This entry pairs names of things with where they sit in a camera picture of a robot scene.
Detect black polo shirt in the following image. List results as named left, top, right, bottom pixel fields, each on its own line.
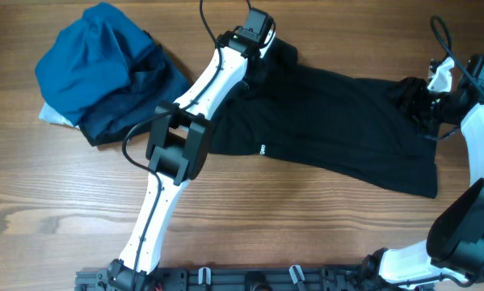
left=210, top=40, right=438, bottom=198

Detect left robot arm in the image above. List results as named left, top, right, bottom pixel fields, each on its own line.
left=95, top=8, right=276, bottom=290

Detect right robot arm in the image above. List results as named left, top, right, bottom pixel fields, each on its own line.
left=353, top=54, right=484, bottom=290

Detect dark teal garment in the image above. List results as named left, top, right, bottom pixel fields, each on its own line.
left=78, top=45, right=190, bottom=146

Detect bright blue shirt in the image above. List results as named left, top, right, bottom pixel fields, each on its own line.
left=35, top=2, right=160, bottom=125

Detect light grey cloth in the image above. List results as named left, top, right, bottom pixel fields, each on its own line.
left=38, top=103, right=79, bottom=129

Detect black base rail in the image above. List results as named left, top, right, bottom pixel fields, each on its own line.
left=74, top=264, right=435, bottom=291

